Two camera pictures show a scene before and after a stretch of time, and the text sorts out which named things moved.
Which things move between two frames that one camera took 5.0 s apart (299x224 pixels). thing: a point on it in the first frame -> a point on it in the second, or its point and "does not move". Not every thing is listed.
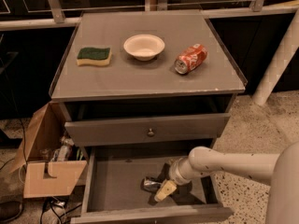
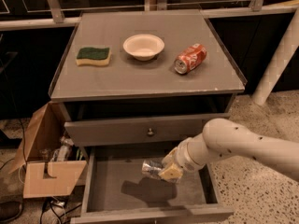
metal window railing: (34, 6) does not move
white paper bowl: (144, 47) does not move
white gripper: (175, 174) -> (183, 157)
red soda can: (191, 58) does not move
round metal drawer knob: (150, 133) does not move
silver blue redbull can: (150, 184) -> (151, 169)
